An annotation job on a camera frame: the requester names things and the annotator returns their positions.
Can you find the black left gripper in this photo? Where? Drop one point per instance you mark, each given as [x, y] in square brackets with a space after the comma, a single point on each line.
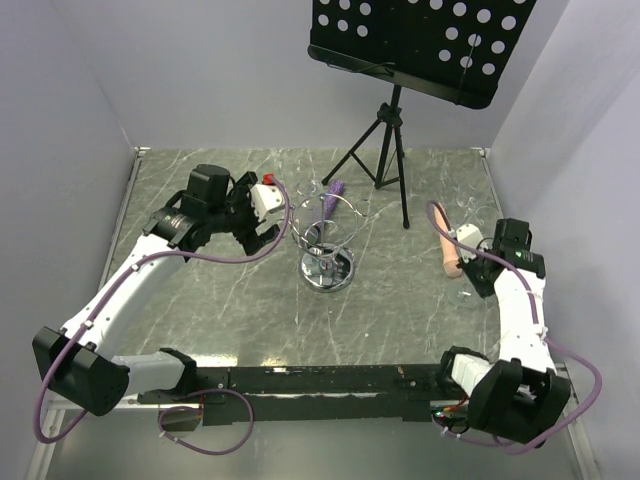
[249, 237]

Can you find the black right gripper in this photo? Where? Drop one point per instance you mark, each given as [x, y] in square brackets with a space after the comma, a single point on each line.
[485, 290]

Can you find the chrome wine glass rack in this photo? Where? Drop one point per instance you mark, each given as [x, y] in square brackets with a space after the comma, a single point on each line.
[328, 269]

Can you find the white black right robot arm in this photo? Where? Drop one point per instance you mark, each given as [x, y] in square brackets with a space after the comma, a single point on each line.
[520, 395]

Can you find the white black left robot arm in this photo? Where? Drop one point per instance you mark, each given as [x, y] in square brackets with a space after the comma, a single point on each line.
[80, 361]

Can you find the beige wooden rolling pin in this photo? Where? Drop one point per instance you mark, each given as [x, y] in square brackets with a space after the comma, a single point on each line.
[449, 253]

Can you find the purple glitter microphone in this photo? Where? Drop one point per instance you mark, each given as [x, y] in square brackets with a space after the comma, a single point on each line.
[321, 208]

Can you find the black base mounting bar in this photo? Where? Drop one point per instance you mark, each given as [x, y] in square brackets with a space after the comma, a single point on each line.
[409, 392]

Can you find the black music stand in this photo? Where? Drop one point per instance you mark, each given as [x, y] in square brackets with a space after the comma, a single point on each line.
[455, 51]

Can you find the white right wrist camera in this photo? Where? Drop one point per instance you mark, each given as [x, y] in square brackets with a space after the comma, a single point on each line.
[468, 235]

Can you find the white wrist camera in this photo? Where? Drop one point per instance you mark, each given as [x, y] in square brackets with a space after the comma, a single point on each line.
[468, 235]
[266, 197]

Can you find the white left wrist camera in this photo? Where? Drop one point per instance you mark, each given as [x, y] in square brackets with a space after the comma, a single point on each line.
[266, 197]

